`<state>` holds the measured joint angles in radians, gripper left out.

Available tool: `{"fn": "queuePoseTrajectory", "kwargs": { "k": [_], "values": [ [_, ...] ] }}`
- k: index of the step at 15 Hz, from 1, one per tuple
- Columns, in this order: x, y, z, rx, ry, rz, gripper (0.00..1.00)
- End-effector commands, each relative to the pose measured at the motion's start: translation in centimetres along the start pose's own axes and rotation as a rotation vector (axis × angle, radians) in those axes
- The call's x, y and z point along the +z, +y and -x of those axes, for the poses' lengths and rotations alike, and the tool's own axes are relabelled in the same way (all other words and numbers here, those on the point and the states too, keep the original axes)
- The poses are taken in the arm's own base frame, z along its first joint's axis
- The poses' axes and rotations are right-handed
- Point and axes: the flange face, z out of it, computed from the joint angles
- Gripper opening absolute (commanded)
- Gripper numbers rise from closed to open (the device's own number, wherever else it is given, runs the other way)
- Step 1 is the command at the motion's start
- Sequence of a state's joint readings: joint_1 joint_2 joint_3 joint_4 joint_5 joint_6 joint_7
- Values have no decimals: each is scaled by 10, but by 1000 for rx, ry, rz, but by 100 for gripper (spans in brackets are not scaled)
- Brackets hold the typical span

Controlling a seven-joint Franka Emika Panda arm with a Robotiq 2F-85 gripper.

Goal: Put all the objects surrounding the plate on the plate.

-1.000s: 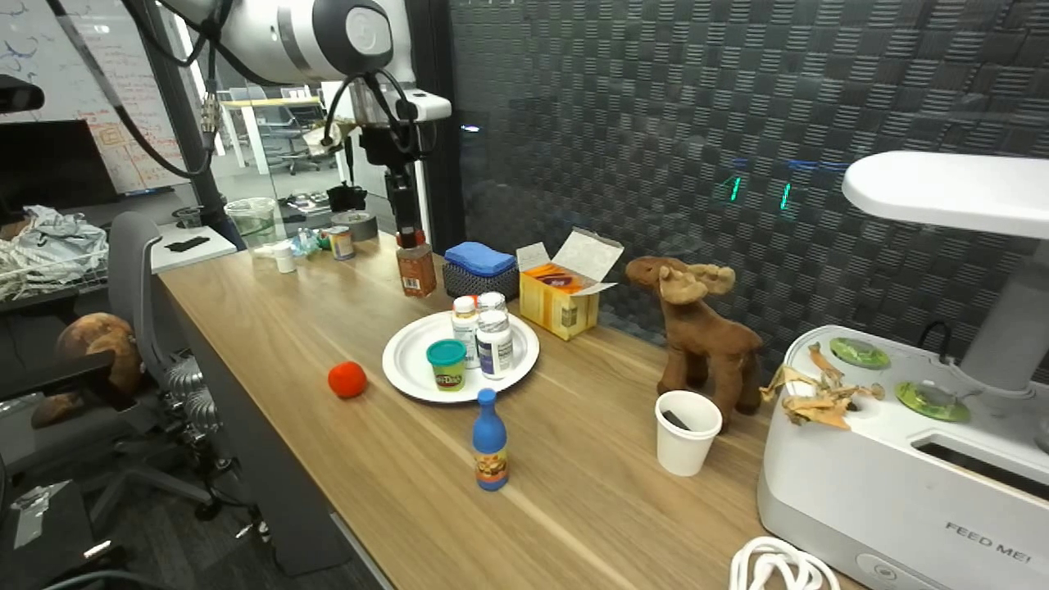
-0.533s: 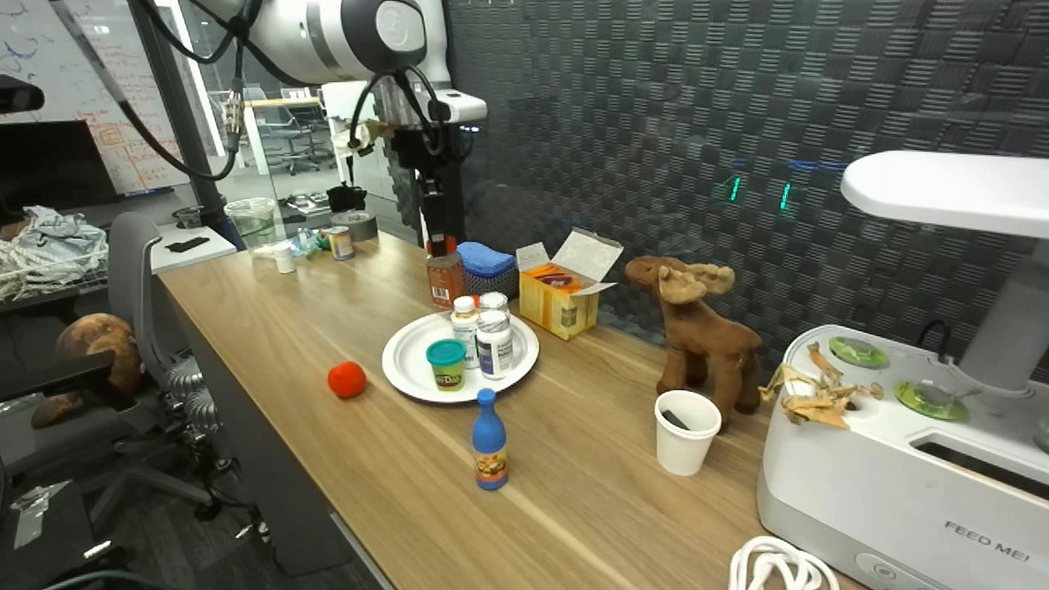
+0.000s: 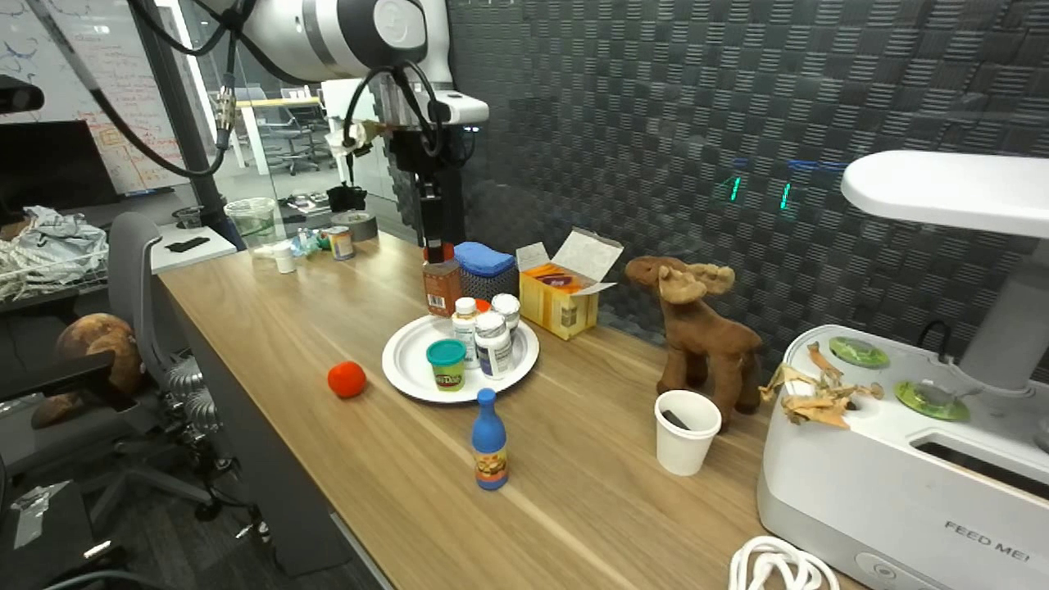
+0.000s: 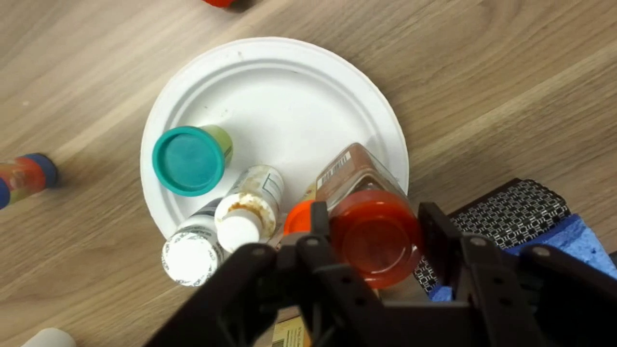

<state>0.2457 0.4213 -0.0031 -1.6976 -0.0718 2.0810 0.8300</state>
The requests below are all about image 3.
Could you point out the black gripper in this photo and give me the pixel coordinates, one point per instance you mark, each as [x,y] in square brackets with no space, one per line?
[431,175]

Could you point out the white bottle with blue label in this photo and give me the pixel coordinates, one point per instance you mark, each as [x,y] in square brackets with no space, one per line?
[489,346]

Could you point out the green tub with teal lid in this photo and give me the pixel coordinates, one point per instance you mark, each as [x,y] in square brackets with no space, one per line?
[447,365]

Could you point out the red plush ball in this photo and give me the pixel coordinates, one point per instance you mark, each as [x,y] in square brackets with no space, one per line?
[348,378]

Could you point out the blue cap sauce bottle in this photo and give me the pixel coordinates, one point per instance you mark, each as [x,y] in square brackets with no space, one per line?
[489,443]

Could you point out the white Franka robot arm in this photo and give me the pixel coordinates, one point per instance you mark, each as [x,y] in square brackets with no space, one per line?
[328,34]

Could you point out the white paper plate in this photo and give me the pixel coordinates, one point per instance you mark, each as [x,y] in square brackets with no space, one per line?
[410,368]

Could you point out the blue sponge cloth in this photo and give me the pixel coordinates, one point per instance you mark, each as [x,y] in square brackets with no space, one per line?
[485,262]

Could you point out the small labelled tin can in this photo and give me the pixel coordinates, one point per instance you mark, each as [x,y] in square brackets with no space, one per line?
[342,243]

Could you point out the small black pot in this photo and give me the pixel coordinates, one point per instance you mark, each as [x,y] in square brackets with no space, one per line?
[348,198]

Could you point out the open yellow cardboard box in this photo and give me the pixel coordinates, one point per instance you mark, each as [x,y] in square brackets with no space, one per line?
[557,306]

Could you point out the tiny white cup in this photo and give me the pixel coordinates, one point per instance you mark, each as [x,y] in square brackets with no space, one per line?
[282,262]

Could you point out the clear plastic container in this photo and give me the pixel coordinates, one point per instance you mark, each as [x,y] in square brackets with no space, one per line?
[258,222]

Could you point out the white background desk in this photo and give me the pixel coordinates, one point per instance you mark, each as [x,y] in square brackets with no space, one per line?
[267,107]

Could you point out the black remote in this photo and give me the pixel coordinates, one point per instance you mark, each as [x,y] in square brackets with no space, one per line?
[188,243]

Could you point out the black tripod pole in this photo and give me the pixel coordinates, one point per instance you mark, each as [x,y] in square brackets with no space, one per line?
[185,141]

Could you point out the grey office chair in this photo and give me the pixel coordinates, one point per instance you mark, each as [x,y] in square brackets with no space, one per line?
[164,363]

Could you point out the white paper cup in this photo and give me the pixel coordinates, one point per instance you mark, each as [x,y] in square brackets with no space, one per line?
[686,432]

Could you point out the brown round plush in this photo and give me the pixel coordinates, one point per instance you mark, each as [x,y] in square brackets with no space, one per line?
[100,346]

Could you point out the crumpled grey white cloth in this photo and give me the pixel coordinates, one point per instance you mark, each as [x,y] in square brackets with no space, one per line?
[54,247]

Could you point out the dried brown plant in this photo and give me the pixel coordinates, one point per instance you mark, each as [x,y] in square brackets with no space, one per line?
[815,387]

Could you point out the white indoor planter with lamp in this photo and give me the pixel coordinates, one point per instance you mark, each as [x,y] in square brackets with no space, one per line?
[872,479]

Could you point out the glossy wrist camera block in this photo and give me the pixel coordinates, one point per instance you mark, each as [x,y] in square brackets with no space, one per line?
[369,134]

